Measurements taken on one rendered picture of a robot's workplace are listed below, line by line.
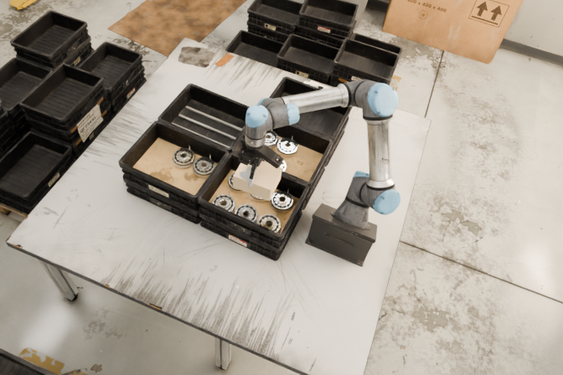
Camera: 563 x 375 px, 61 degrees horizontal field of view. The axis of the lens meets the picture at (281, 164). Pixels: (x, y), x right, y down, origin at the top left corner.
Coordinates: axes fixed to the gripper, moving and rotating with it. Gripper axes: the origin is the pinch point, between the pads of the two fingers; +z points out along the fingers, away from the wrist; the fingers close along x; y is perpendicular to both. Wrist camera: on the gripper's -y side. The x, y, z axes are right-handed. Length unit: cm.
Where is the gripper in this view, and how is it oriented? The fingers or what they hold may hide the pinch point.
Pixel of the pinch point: (257, 175)
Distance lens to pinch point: 189.8
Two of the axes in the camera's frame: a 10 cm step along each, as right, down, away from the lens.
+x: -3.7, 7.1, -6.0
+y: -9.3, -3.4, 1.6
